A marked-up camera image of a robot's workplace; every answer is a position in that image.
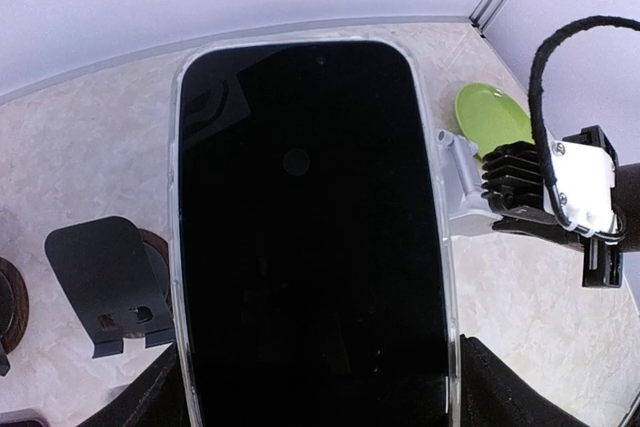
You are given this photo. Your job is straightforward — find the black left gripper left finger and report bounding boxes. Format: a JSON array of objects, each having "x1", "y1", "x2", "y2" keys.
[{"x1": 81, "y1": 344, "x2": 188, "y2": 427}]

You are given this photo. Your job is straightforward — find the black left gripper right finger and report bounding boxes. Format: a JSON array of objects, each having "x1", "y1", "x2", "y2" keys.
[{"x1": 460, "y1": 335, "x2": 584, "y2": 427}]

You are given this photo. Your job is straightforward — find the round dark wooden stand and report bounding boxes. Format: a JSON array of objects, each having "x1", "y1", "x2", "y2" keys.
[{"x1": 44, "y1": 216, "x2": 175, "y2": 358}]

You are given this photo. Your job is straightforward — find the black folding phone stand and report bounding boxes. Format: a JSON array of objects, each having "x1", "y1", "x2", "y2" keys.
[{"x1": 1, "y1": 258, "x2": 30, "y2": 377}]

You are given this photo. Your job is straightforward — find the black phone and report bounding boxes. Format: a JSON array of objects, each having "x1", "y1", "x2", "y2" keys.
[{"x1": 178, "y1": 41, "x2": 449, "y2": 426}]

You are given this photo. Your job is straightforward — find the purple-cased phone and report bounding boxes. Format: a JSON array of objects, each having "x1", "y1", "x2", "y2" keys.
[{"x1": 0, "y1": 409, "x2": 47, "y2": 427}]

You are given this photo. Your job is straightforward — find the clear acrylic phone stand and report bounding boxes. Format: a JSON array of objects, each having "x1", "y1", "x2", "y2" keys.
[{"x1": 436, "y1": 130, "x2": 502, "y2": 237}]

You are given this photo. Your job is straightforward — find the green plate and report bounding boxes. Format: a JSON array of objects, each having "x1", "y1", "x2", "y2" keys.
[{"x1": 454, "y1": 83, "x2": 533, "y2": 158}]

